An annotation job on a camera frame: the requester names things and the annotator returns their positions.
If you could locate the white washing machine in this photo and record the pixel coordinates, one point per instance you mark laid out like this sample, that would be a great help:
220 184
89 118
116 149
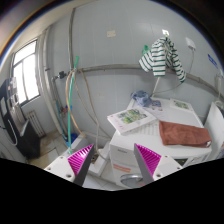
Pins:
124 164

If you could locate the brown folded towel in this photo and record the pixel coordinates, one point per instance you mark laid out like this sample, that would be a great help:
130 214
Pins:
186 135

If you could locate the white radiator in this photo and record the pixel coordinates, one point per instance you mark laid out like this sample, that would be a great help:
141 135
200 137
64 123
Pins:
31 116

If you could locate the horizontal grey wall pipe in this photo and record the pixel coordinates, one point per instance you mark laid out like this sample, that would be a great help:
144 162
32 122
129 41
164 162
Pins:
189 76

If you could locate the black water dispenser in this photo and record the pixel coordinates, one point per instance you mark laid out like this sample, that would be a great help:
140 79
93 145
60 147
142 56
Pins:
19 129

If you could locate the green white striped shirt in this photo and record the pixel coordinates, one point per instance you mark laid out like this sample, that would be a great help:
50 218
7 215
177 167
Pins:
161 55

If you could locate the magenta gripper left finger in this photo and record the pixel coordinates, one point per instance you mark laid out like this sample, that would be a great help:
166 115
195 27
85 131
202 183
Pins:
73 168

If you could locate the white paper leaflet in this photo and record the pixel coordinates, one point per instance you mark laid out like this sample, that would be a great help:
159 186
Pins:
181 105

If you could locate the blue crumpled cloth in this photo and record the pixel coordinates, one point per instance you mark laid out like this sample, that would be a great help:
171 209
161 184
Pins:
142 98

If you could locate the window with white frame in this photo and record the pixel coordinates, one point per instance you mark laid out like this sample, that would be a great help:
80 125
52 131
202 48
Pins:
24 70

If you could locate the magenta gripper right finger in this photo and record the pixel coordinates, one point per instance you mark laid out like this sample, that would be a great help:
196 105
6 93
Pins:
154 166

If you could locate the white wall switch plate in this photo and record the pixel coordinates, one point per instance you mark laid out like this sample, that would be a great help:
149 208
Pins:
111 33

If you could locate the white illustrated book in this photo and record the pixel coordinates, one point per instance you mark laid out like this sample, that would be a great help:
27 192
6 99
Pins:
130 119

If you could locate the vertical grey wall pipe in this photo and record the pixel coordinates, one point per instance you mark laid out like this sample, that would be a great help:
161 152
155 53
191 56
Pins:
70 39

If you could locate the white wall socket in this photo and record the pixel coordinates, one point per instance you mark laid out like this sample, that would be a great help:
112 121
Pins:
190 44

